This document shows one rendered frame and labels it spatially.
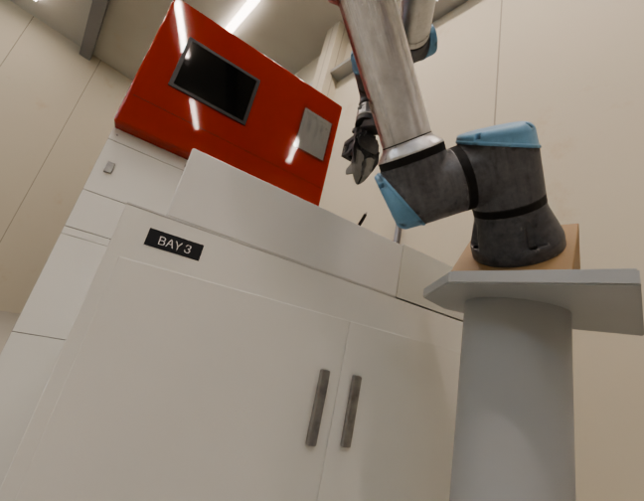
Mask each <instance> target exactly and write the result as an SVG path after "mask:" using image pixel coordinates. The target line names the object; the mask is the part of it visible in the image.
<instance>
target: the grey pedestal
mask: <svg viewBox="0 0 644 501"><path fill-rule="evenodd" d="M423 298H425V299H427V300H429V301H431V302H433V303H434V304H436V305H438V306H440V307H442V308H444V309H448V310H452V311H457V312H461V313H464V316H463V329H462V341H461V354H460V367H459V380H458V393H457V406H456V418H455V431H454V443H453V456H452V469H451V482H450V494H449V501H576V493H575V451H574V410H573V368H572V329H575V330H585V331H596V332H606V333H617V334H627V335H638V336H643V335H644V319H643V306H642V292H641V279H640V270H637V268H602V269H534V270H466V271H450V272H449V273H447V274H446V275H444V276H443V277H441V278H440V279H438V280H437V281H435V282H434V283H432V284H431V285H429V286H427V287H426V288H424V289H423Z"/></svg>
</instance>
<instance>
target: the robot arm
mask: <svg viewBox="0 0 644 501"><path fill-rule="evenodd" d="M327 1H328V2H330V3H331V4H334V5H336V6H338V7H339V8H340V11H341V15H342V18H343V21H344V24H345V28H346V31H347V34H348V37H349V41H350V44H351V47H352V52H351V62H352V69H353V73H354V75H355V79H356V82H357V86H358V91H359V94H360V101H359V106H358V107H357V108H358V111H357V116H356V123H355V127H354V128H353V129H352V133H354V135H353V136H351V137H350V138H349V139H348V140H346V141H345V142H344V146H343V151H342V155H341V157H343V158H345V159H347V160H348V161H350V162H351V164H350V165H349V166H348V167H347V169H346V175H349V174H353V177H354V180H355V183H356V184H357V185H360V184H361V183H363V182H364V181H365V180H366V179H367V178H368V177H369V176H370V174H371V173H372V172H373V171H374V169H375V168H376V166H377V165H378V164H379V167H380V170H381V173H378V174H377V175H375V180H376V182H377V184H378V187H379V189H380V191H381V193H382V195H383V197H384V199H385V201H386V203H387V206H388V208H389V210H390V212H391V214H392V216H393V218H394V220H395V222H396V224H397V226H398V227H399V228H401V229H404V230H407V229H411V228H414V227H418V226H425V224H428V223H431V222H434V221H437V220H441V219H444V218H447V217H450V216H453V215H456V214H459V213H462V212H465V211H469V210H472V212H473V217H474V222H473V229H472V236H471V243H470V247H471V252H472V256H473V258H474V259H475V260H476V261H477V262H479V263H481V264H484V265H488V266H493V267H521V266H528V265H533V264H537V263H541V262H544V261H547V260H549V259H551V258H554V257H556V256H557V255H559V254H560V253H561V252H563V251H564V249H565V247H566V240H565V233H564V229H563V227H562V226H561V224H560V222H559V221H558V219H557V218H556V216H555V214H554V213H553V211H552V209H551V208H550V206H549V204H548V198H547V191H546V184H545V177H544V170H543V163H542V156H541V149H540V148H542V145H541V144H540V143H539V138H538V133H537V128H536V126H535V125H534V124H533V123H532V122H529V121H515V122H509V123H503V124H498V125H493V126H488V127H484V128H480V129H475V130H472V131H468V132H465V133H461V134H459V135H457V137H456V141H455V143H456V144H457V145H455V146H453V147H450V148H447V149H446V147H445V143H444V140H443V138H441V137H439V136H437V135H435V134H433V133H432V132H431V129H430V125H429V121H428V117H427V114H426V110H425V106H424V102H423V98H422V95H421V91H420V87H419V83H418V80H417V76H416V72H415V68H414V64H415V63H417V62H421V61H423V60H425V59H426V58H428V57H430V56H432V55H434V54H435V52H436V51H437V35H436V31H435V28H434V26H433V25H432V24H431V23H432V18H433V13H434V8H435V2H436V0H401V1H400V8H399V5H398V1H397V0H327ZM375 135H379V138H380V141H381V144H382V147H383V154H382V156H381V158H380V161H379V155H380V152H379V146H380V145H379V143H378V140H377V139H376V136H375ZM344 148H345V149H344Z"/></svg>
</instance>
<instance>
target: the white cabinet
mask: <svg viewBox="0 0 644 501"><path fill-rule="evenodd" d="M462 329H463V322H461V321H458V320H455V319H452V318H450V317H447V316H444V315H441V314H438V313H435V312H433V311H430V310H427V309H424V308H421V307H418V306H415V305H413V304H410V303H407V302H404V301H401V300H398V299H396V298H393V297H390V296H387V295H384V294H381V293H379V292H376V291H374V290H371V289H368V288H365V287H363V286H360V285H357V284H354V283H351V282H348V281H345V280H343V279H340V278H337V277H334V276H331V275H328V274H326V273H323V272H320V271H317V270H314V269H311V268H309V267H306V266H303V265H300V264H297V263H294V262H292V261H289V260H286V259H283V258H280V257H277V256H274V255H272V254H269V253H266V252H263V251H260V250H256V249H253V248H250V247H247V246H244V245H241V244H239V243H236V242H233V241H230V240H227V239H224V238H222V237H219V236H216V235H213V234H210V233H207V232H204V231H202V230H199V229H196V228H193V227H190V226H187V225H185V224H182V223H179V222H176V221H173V220H170V219H168V218H165V217H162V216H159V215H156V214H153V213H151V212H148V211H145V210H142V209H139V208H136V207H133V206H131V205H128V204H126V206H125V208H124V210H123V212H122V215H121V217H120V219H119V221H118V224H117V226H116V228H115V230H114V233H113V235H112V237H111V239H110V242H109V244H108V246H107V248H106V251H105V253H104V255H103V257H102V260H101V262H100V264H99V266H98V269H97V271H96V273H95V275H94V278H93V280H92V282H91V285H90V287H89V289H88V291H87V294H86V296H85V298H84V300H83V303H82V305H81V307H80V311H79V313H78V315H77V317H76V320H75V322H74V324H73V326H72V329H71V331H70V333H69V335H68V338H67V340H66V342H65V344H64V347H63V349H62V351H61V353H60V356H59V358H58V360H57V362H56V365H55V367H54V369H53V371H52V374H51V376H50V378H49V380H48V382H47V384H46V386H45V389H44V391H43V393H42V395H41V398H40V400H39V402H38V404H37V407H36V409H35V411H34V413H33V416H32V418H31V420H30V422H29V425H28V427H27V429H26V431H25V434H24V436H23V438H22V440H21V443H20V445H19V447H18V449H17V452H16V454H15V456H14V458H13V461H12V463H11V465H10V467H9V470H8V472H7V474H6V476H5V479H4V481H3V483H2V485H1V488H0V501H449V494H450V482H451V469H452V456H453V443H454V431H455V418H456V406H457V393H458V380H459V367H460V354H461V341H462Z"/></svg>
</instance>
